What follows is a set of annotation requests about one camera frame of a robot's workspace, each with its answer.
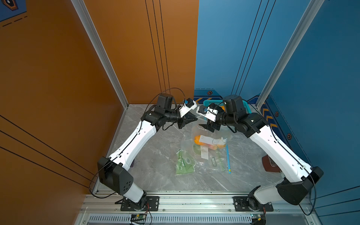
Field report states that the green circuit board left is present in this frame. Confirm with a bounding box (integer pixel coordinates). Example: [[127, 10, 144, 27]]
[[130, 214, 147, 225]]

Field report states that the right circuit board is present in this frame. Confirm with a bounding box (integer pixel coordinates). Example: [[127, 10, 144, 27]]
[[250, 214, 266, 225]]

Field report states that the aluminium corner post right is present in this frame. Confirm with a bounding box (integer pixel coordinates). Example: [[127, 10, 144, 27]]
[[255, 0, 324, 109]]

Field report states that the aluminium corner post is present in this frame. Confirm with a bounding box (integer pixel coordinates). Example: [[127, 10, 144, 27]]
[[71, 0, 129, 110], [255, 0, 324, 109]]

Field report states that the green printed zip bag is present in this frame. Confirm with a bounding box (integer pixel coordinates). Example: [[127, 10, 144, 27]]
[[176, 149, 196, 175]]

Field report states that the teal plastic basket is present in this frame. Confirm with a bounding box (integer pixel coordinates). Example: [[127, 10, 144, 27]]
[[203, 99, 252, 114]]

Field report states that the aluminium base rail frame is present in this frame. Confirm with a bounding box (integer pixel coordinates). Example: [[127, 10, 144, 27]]
[[75, 191, 321, 225]]

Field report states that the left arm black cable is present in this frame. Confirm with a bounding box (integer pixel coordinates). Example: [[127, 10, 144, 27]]
[[88, 87, 186, 199]]

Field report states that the red pink mango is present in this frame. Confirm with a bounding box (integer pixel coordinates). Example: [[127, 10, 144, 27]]
[[207, 144, 218, 150]]

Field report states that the blue zipper clear bag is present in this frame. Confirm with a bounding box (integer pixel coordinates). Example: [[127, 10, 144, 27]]
[[196, 148, 232, 174]]

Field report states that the clear labelled zip bag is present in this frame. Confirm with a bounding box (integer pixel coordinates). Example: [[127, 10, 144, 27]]
[[192, 143, 218, 160]]

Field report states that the aluminium corner post left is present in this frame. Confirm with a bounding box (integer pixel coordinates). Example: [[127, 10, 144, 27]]
[[71, 0, 129, 110]]

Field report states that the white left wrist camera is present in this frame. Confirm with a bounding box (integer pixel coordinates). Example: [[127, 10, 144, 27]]
[[179, 98, 197, 118]]

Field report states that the clear zip-top bag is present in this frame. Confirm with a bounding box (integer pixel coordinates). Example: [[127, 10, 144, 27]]
[[181, 116, 233, 159]]

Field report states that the brown wedge stand clear plate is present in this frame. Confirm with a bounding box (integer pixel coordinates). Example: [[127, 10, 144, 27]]
[[262, 155, 281, 173]]

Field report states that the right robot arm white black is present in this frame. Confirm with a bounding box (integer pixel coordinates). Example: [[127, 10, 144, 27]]
[[196, 95, 323, 211]]

